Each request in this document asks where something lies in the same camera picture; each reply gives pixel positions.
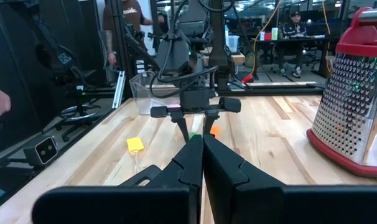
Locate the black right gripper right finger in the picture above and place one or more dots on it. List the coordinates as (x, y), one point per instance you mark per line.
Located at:
(232, 193)

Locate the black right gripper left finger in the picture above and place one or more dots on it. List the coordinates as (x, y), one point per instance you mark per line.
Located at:
(188, 174)

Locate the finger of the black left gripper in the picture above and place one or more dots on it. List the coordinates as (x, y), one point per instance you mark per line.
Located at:
(179, 119)
(209, 119)

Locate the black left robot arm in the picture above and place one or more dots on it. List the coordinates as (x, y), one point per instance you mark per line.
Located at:
(191, 18)

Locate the orange eraser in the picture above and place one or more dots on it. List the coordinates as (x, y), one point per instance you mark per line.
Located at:
(216, 131)

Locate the green-headed clear pick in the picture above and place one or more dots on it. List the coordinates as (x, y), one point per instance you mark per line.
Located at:
(193, 135)

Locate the clear plastic tray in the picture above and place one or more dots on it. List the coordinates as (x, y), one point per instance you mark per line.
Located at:
(142, 96)

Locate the red floor item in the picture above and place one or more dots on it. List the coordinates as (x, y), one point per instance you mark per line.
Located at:
(247, 78)

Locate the clear plastic container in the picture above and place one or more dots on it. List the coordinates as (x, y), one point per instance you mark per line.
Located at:
(233, 45)

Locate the silver aluminium profile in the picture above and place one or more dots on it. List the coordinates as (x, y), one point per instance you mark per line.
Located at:
(119, 88)

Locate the black office chair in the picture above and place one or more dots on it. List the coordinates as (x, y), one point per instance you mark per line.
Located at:
(80, 102)

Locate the green cup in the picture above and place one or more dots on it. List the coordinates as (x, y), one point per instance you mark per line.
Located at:
(274, 33)

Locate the person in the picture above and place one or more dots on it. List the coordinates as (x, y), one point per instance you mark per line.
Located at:
(292, 31)
(129, 14)

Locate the black office desk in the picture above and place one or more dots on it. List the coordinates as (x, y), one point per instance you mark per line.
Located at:
(294, 39)

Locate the black jointed stand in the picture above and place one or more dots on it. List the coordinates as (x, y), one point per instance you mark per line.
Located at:
(64, 59)

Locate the steel box grater red trim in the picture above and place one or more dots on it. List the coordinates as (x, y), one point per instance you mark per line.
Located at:
(347, 109)

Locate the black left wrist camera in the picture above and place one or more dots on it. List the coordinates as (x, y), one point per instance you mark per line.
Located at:
(173, 56)

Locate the black table-level camera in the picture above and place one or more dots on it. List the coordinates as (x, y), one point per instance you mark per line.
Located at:
(45, 151)

